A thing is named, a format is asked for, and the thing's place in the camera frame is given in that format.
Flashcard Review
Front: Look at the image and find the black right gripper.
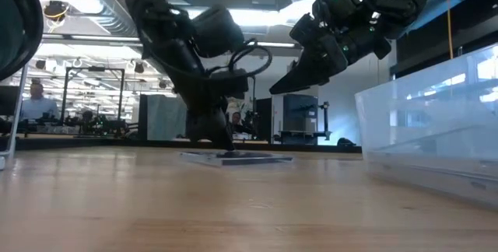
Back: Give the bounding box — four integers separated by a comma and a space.
269, 0, 392, 96

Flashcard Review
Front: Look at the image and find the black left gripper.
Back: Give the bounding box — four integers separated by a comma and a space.
177, 65, 237, 152

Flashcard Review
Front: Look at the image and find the clear jewel case dark tray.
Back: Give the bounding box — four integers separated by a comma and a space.
179, 149, 293, 167

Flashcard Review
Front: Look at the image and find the person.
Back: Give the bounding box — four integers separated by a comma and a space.
229, 111, 245, 133
19, 82, 60, 121

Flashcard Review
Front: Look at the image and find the ceiling light strip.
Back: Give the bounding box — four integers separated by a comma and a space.
254, 41, 296, 49

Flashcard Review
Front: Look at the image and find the grey partition panel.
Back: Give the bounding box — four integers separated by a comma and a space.
139, 94, 188, 141

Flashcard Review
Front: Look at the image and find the dark cabinet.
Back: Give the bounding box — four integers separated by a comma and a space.
282, 93, 320, 133

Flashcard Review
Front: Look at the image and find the black cabinet panel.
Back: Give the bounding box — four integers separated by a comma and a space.
255, 96, 273, 142

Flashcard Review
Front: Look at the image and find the black side table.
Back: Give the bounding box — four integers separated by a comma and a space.
278, 129, 334, 145

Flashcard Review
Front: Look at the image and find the translucent plastic bin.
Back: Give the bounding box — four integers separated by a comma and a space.
354, 44, 498, 208

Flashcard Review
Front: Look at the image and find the white lamp stand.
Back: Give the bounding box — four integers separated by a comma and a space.
0, 65, 29, 171

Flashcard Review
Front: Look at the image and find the black ceiling dome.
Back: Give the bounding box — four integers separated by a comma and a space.
43, 0, 71, 23

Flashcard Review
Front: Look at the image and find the black monitor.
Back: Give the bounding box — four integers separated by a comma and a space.
0, 84, 20, 117

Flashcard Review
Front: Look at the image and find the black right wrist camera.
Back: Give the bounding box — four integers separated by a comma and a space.
289, 12, 324, 47

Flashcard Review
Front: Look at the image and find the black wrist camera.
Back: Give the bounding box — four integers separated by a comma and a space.
289, 12, 324, 47
212, 69, 250, 98

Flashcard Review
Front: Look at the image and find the black left camera cable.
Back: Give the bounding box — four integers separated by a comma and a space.
205, 40, 274, 81

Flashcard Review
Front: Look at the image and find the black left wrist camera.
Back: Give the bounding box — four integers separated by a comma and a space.
212, 69, 250, 98

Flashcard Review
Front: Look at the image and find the black aluminium table frame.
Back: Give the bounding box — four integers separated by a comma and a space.
0, 137, 363, 154

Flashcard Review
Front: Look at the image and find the black station frame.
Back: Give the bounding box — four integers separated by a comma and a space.
61, 66, 126, 136

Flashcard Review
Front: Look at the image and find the yellow hanging cord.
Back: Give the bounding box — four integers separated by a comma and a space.
445, 0, 453, 61

